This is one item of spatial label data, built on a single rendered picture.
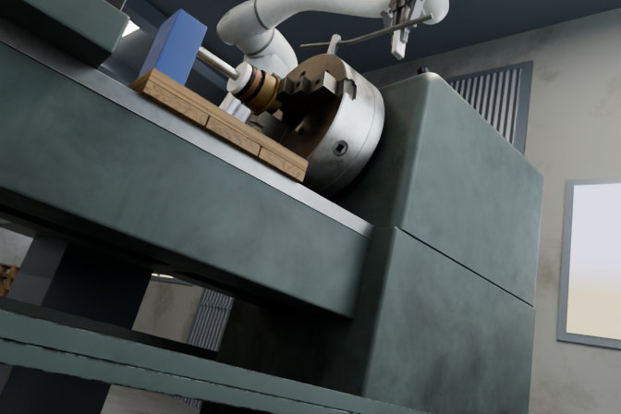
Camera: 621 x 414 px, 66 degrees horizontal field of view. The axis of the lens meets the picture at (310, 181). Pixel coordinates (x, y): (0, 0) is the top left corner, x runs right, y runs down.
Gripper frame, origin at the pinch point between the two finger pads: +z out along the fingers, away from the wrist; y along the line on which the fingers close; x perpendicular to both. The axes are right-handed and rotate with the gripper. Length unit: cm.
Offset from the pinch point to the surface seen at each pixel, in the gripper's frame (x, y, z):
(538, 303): 234, -70, -4
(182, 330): 188, -419, 23
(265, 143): -29, 0, 43
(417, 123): 2.1, 5.6, 23.2
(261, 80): -26.1, -12.3, 22.8
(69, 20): -62, 5, 46
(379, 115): -3.6, 0.0, 22.6
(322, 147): -13.2, -4.9, 33.9
